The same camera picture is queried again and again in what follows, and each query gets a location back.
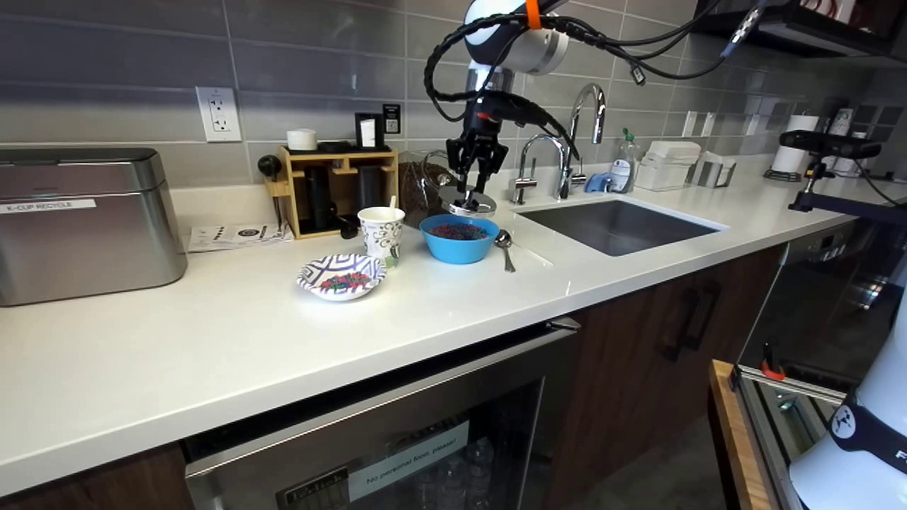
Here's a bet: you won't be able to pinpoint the chrome small faucet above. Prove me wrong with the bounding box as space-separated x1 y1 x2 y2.
511 132 571 203

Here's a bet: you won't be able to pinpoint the white wall outlet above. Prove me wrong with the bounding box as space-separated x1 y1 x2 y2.
197 88 241 142

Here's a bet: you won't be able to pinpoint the metal spoon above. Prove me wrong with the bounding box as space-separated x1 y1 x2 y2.
497 230 516 271

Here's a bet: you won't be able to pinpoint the black undermount sink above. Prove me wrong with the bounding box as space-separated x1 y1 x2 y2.
528 202 714 258

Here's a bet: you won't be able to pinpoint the white dish rack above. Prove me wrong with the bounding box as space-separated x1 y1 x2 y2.
635 142 737 193

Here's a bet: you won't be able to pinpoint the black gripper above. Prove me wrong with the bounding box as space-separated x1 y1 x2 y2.
446 90 508 209

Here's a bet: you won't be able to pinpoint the glass container of coffee beans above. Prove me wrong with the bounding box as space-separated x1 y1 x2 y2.
399 161 457 226

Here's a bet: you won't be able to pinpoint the chrome tall faucet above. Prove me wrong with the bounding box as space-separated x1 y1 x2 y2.
561 83 610 193

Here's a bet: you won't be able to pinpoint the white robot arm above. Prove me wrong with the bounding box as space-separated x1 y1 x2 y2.
446 0 571 213

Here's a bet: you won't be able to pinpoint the glass door beverage fridge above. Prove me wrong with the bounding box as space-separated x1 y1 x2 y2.
184 316 579 510

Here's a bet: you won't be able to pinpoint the wooden coffee pod organizer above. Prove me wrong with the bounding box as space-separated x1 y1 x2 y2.
258 146 399 238

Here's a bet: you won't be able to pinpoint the stainless steel appliance box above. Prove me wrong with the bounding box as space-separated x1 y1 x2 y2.
0 146 187 306

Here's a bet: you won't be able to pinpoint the silver round lid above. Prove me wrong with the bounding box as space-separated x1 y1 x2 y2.
449 193 497 214

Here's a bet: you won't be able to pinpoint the patterned ceramic bowl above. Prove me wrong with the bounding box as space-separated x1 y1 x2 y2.
297 251 385 304

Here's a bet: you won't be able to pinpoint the black camera on stand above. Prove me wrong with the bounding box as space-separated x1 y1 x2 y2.
776 128 907 214

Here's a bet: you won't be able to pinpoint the white paper towel roll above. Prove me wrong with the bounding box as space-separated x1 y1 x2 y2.
768 114 822 178

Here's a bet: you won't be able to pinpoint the wooden robot cart platform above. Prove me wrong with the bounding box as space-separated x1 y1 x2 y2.
710 359 773 510

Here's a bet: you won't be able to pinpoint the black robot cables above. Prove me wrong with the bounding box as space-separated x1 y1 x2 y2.
419 0 768 163

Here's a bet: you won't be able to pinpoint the small black picture frame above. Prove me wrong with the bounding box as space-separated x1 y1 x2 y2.
355 114 385 149

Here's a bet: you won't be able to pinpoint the blue bowl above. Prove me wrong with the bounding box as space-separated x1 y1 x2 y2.
419 214 499 265

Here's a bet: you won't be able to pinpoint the dark wood cabinet doors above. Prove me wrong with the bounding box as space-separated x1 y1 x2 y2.
544 246 782 510

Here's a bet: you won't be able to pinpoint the aluminium extrusion frame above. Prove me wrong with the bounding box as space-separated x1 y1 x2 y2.
731 359 854 492

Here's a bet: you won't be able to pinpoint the clear soap bottle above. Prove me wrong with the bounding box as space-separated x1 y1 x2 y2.
610 128 635 193

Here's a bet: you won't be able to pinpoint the paper card on counter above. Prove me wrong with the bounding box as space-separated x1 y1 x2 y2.
187 223 286 251

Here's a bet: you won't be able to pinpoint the white paper cup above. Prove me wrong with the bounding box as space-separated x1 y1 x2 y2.
358 207 405 265

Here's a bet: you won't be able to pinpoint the white small cup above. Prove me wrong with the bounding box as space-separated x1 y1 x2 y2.
286 128 319 149

